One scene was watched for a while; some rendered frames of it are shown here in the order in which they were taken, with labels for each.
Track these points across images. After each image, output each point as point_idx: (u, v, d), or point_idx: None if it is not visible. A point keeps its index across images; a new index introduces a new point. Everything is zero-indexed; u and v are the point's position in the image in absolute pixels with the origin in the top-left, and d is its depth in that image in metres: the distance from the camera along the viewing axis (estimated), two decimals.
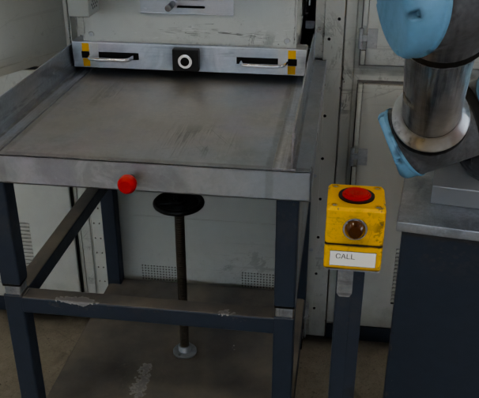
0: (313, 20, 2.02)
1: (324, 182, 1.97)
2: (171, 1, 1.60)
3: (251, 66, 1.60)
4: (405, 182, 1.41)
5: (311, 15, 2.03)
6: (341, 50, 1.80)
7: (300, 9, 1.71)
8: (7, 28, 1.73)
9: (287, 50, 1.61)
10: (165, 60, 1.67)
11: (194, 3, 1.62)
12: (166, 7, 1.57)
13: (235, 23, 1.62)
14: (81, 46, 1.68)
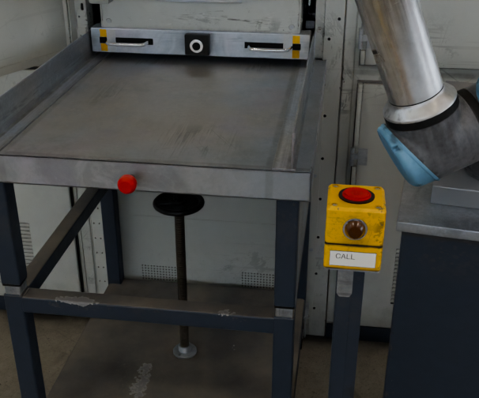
0: (314, 17, 2.14)
1: (324, 182, 1.97)
2: None
3: (258, 50, 1.72)
4: (405, 182, 1.41)
5: (312, 9, 2.14)
6: (341, 50, 1.80)
7: None
8: (7, 28, 1.73)
9: (292, 35, 1.73)
10: (178, 45, 1.78)
11: None
12: None
13: (243, 10, 1.74)
14: (99, 31, 1.80)
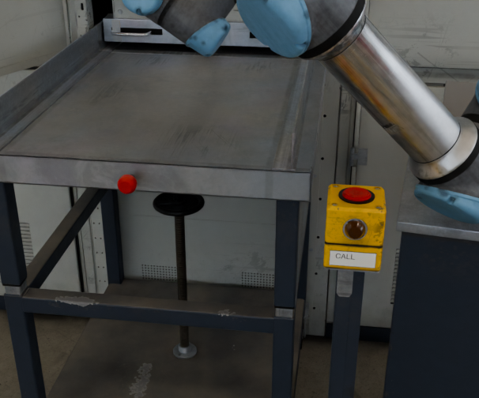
0: None
1: (324, 182, 1.97)
2: None
3: None
4: (405, 182, 1.41)
5: None
6: None
7: None
8: (7, 28, 1.73)
9: None
10: None
11: None
12: None
13: None
14: None
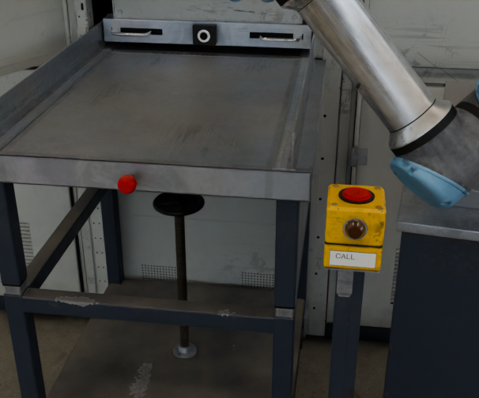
0: None
1: (324, 182, 1.97)
2: None
3: (269, 40, 1.81)
4: None
5: None
6: None
7: None
8: (7, 28, 1.73)
9: (301, 26, 1.82)
10: (186, 35, 1.87)
11: None
12: None
13: (248, 1, 1.82)
14: None
